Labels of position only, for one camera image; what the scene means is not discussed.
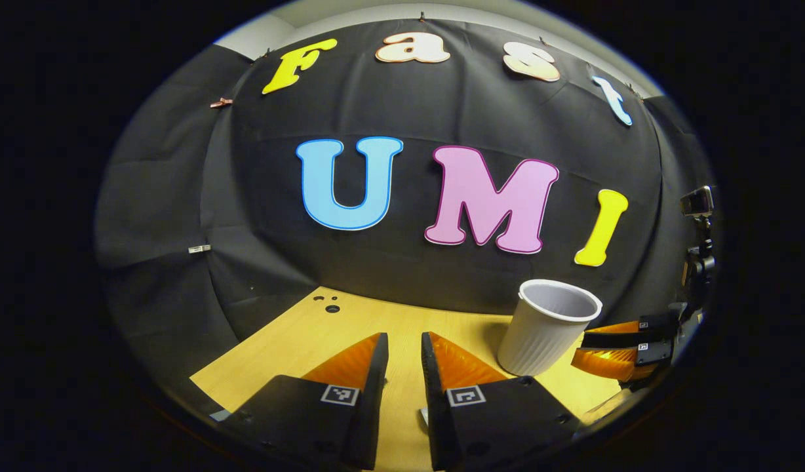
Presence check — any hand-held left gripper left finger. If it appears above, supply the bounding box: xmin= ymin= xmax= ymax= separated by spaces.
xmin=219 ymin=332 xmax=390 ymax=471

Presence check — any wooden desktop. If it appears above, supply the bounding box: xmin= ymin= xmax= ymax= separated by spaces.
xmin=189 ymin=286 xmax=623 ymax=472

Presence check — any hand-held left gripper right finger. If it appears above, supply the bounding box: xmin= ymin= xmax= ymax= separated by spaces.
xmin=420 ymin=331 xmax=580 ymax=472

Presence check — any white ribbed garbage bin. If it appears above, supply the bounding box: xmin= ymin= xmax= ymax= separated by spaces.
xmin=496 ymin=279 xmax=603 ymax=377

